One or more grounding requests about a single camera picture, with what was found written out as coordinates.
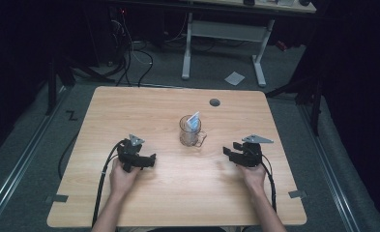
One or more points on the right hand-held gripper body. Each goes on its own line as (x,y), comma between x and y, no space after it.
(250,154)

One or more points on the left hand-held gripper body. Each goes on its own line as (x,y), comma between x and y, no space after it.
(129,154)

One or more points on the clear glass mug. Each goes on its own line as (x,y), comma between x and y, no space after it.
(190,137)

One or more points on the white and blue sachet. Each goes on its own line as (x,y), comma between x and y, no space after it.
(194,121)

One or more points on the person's right hand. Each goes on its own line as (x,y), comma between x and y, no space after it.
(253,179)

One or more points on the person's left hand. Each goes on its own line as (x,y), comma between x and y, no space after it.
(121,182)

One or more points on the round black table grommet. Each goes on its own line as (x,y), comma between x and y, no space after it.
(214,102)

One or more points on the grey tape strip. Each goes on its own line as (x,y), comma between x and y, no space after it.
(58,198)
(297,194)

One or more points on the grey sheet of paper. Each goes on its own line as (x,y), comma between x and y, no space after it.
(234,78)

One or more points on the black zigzag floor tape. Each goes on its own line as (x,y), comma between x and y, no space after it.
(71,115)

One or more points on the person's dark clothing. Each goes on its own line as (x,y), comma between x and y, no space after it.
(186,229)

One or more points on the black metal stand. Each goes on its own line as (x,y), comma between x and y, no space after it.
(315,106)
(52,87)

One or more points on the small red object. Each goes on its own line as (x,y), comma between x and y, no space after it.
(281,45)

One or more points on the white-framed desk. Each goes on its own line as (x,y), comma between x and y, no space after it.
(224,30)

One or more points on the metal floor rail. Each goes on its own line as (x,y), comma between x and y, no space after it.
(331,174)
(20,167)

